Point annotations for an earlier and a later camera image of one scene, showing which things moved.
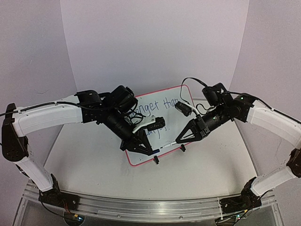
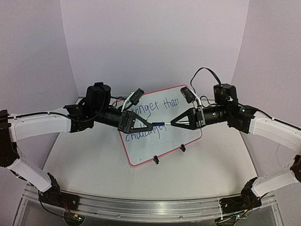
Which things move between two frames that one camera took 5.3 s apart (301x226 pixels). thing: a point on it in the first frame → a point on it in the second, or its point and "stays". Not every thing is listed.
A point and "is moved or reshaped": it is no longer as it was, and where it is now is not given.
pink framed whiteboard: [162, 103] stays
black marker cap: [155, 151] is moved or reshaped
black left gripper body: [127, 144] → [123, 122]
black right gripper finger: [191, 125] → [191, 113]
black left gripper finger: [143, 144] → [149, 125]
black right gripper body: [201, 128] → [199, 117]
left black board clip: [156, 159] stays
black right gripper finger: [196, 138] → [192, 125]
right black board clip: [183, 148] stays
